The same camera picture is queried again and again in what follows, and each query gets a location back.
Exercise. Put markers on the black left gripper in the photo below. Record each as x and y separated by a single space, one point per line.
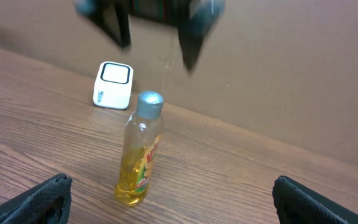
197 18

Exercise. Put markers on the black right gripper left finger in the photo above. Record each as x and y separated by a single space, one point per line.
48 202

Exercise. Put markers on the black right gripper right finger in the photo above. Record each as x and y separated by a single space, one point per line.
297 204

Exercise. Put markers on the yellow liquid bottle grey cap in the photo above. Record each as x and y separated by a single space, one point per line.
142 136

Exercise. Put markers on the white barcode scanner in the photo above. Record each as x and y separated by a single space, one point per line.
113 85

